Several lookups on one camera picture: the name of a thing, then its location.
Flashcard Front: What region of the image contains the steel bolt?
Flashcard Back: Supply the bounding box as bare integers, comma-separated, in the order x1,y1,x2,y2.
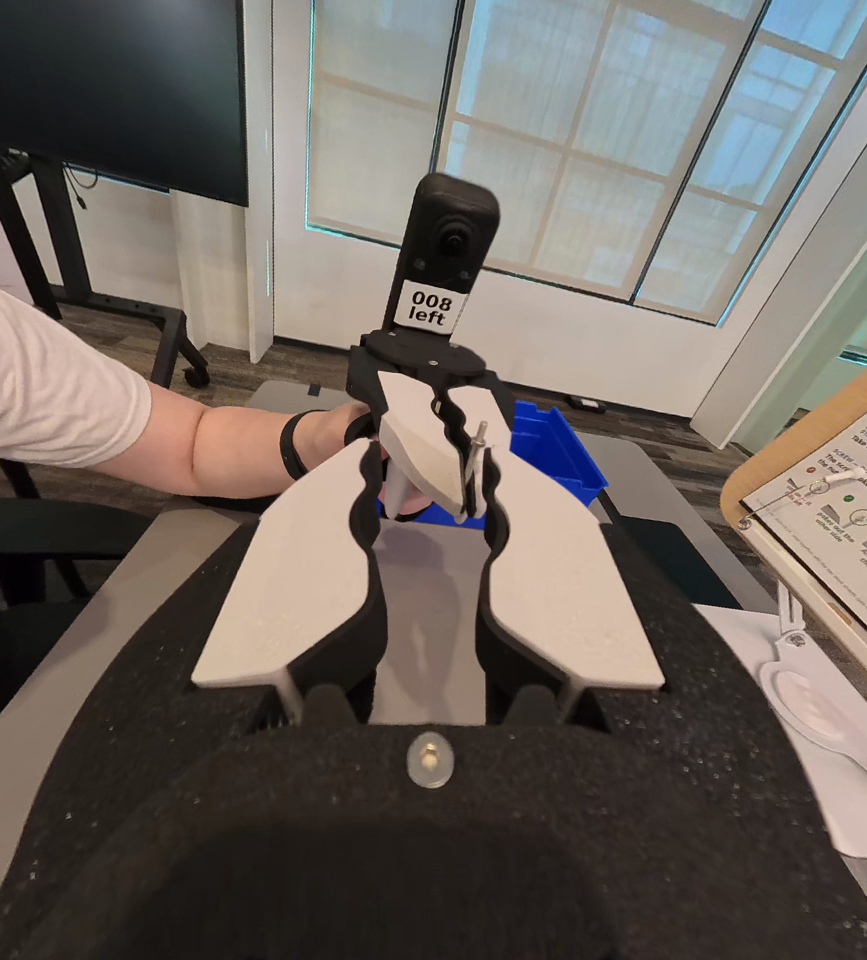
463,421,489,520

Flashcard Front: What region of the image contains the instruction sheet on wooden stand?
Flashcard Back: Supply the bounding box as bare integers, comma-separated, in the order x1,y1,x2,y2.
720,341,867,721

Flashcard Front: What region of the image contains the black dangling cable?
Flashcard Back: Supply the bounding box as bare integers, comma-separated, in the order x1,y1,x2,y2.
62,161,101,211

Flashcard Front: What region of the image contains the blue plastic bin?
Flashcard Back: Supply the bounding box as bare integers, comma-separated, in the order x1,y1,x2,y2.
377,399,609,530

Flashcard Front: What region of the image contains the large black display screen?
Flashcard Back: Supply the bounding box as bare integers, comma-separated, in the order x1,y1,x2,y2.
0,0,249,207

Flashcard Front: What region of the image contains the black wrist watch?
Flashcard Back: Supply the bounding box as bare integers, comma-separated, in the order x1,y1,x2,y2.
279,408,324,481

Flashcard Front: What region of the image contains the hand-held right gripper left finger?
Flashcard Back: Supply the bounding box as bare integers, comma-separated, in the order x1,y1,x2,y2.
190,438,390,723

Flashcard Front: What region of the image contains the person's left forearm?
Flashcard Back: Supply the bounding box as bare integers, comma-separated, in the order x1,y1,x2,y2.
150,381,296,500

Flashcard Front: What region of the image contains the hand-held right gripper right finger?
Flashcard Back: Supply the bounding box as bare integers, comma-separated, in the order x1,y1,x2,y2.
476,448,666,725

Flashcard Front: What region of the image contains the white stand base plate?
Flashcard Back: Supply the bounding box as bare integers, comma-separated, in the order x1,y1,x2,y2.
692,581,867,860

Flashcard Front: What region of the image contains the large paned window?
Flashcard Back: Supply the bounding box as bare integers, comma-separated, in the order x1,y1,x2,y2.
306,0,867,327

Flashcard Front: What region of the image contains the metal page holder clip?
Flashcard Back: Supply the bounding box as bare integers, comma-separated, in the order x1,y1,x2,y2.
733,468,855,530

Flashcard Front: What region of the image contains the person's left hand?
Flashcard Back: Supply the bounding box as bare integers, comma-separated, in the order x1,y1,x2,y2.
301,402,381,483

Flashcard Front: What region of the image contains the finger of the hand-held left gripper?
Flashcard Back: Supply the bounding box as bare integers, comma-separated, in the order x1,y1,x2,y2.
444,384,510,520
375,369,472,519

